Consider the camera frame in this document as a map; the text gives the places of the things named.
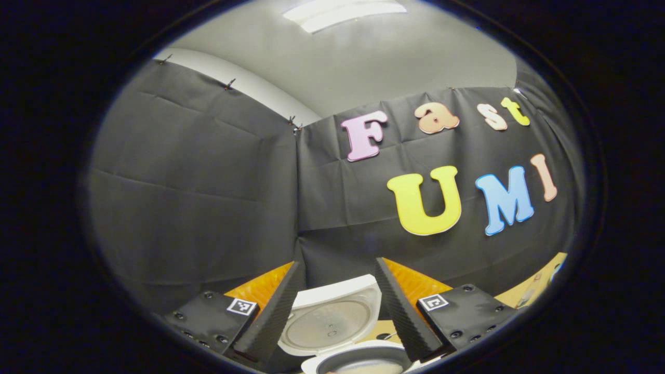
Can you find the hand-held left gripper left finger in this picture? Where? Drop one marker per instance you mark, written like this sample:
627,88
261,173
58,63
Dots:
273,322

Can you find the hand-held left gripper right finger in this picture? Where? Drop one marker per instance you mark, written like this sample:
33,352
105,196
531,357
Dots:
402,317

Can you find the white rice cooker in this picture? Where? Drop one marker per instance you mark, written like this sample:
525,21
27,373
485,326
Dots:
332,322

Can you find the white rice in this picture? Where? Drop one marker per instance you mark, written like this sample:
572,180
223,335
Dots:
366,369

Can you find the black backdrop cloth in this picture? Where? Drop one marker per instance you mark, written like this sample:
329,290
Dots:
197,197

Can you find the large ceiling light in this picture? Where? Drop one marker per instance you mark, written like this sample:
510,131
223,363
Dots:
343,14

